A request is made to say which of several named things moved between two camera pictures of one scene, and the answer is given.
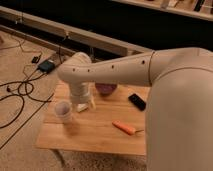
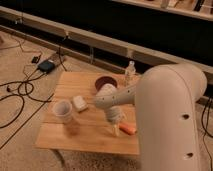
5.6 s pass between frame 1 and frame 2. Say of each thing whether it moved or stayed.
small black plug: stayed
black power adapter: stayed
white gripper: moved
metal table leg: stayed
